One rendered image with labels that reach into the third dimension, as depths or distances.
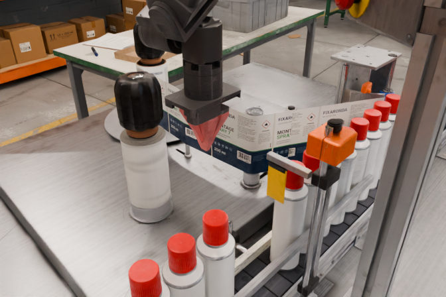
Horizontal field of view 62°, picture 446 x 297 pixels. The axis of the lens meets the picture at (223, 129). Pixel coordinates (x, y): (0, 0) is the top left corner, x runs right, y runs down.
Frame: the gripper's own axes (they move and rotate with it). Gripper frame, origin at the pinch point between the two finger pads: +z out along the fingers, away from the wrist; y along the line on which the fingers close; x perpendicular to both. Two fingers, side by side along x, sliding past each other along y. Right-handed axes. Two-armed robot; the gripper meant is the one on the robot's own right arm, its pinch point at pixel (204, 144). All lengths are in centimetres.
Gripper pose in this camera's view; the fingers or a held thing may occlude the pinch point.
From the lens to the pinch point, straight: 60.4
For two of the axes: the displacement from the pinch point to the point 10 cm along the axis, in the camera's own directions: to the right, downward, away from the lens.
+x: 7.2, 3.4, -6.0
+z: 0.0, 8.7, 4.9
